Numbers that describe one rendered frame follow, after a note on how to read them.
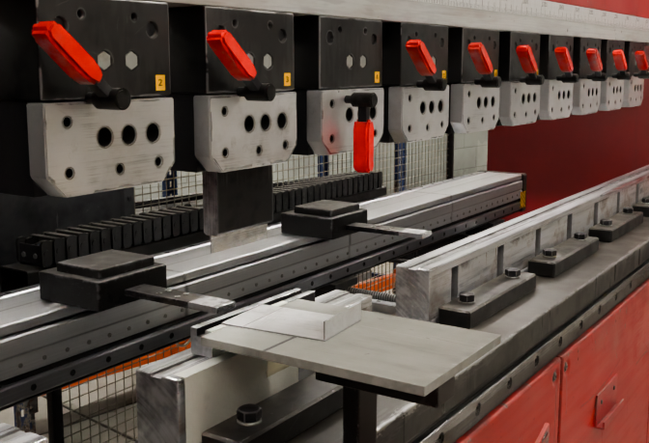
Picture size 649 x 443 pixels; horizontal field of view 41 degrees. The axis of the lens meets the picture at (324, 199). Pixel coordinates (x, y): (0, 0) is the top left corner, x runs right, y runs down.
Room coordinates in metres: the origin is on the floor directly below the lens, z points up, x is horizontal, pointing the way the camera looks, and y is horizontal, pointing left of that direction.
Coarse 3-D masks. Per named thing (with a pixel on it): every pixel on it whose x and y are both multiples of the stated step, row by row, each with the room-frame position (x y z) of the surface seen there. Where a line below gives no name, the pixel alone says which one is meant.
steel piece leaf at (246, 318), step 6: (258, 306) 0.99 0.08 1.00; (264, 306) 0.99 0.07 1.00; (270, 306) 0.99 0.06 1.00; (276, 306) 0.99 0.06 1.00; (246, 312) 0.97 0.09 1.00; (252, 312) 0.97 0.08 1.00; (258, 312) 0.97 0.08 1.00; (264, 312) 0.97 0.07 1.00; (270, 312) 0.97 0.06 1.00; (234, 318) 0.94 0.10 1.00; (240, 318) 0.94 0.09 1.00; (246, 318) 0.94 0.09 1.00; (252, 318) 0.94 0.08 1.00; (258, 318) 0.94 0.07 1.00; (228, 324) 0.92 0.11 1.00; (234, 324) 0.92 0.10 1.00; (240, 324) 0.92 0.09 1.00; (246, 324) 0.92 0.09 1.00
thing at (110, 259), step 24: (72, 264) 1.07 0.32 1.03; (96, 264) 1.07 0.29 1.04; (120, 264) 1.07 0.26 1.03; (144, 264) 1.10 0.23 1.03; (48, 288) 1.07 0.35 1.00; (72, 288) 1.05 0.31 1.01; (96, 288) 1.02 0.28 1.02; (120, 288) 1.05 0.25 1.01; (144, 288) 1.07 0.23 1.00; (216, 312) 0.98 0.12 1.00
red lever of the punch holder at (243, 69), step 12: (216, 36) 0.83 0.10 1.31; (228, 36) 0.83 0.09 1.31; (216, 48) 0.83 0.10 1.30; (228, 48) 0.83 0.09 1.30; (240, 48) 0.84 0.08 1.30; (228, 60) 0.84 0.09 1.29; (240, 60) 0.84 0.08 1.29; (240, 72) 0.85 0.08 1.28; (252, 72) 0.86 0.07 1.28; (252, 84) 0.87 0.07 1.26; (264, 84) 0.88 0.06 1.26; (240, 96) 0.90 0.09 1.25; (252, 96) 0.88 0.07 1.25; (264, 96) 0.87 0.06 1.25
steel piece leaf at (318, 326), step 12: (276, 312) 0.97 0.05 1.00; (288, 312) 0.97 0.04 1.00; (300, 312) 0.97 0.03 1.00; (312, 312) 0.97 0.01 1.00; (348, 312) 0.91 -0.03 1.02; (360, 312) 0.94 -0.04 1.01; (252, 324) 0.92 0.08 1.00; (264, 324) 0.92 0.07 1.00; (276, 324) 0.92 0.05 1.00; (288, 324) 0.92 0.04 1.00; (300, 324) 0.92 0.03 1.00; (312, 324) 0.92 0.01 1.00; (324, 324) 0.87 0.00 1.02; (336, 324) 0.89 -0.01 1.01; (348, 324) 0.91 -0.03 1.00; (300, 336) 0.88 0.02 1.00; (312, 336) 0.88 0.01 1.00; (324, 336) 0.87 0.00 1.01
